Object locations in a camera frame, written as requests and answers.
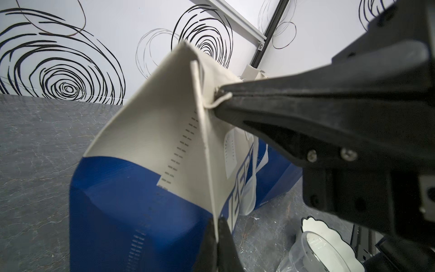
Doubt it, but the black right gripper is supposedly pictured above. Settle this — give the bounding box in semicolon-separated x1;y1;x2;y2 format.
214;1;435;245

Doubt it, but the blue cream takeout bag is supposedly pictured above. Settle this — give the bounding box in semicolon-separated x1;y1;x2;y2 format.
254;139;302;209
69;42;268;272
240;65;268;82

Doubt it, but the clear plastic cup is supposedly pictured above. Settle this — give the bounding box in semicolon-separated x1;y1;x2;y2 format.
277;231;350;272

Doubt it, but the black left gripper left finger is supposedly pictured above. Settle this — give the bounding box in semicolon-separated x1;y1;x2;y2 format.
192;218;218;272

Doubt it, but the white scalloped plate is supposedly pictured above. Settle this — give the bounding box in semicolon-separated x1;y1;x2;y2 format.
301;216;366;272

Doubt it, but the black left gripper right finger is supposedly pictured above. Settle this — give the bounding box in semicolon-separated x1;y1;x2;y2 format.
217;217;244;272

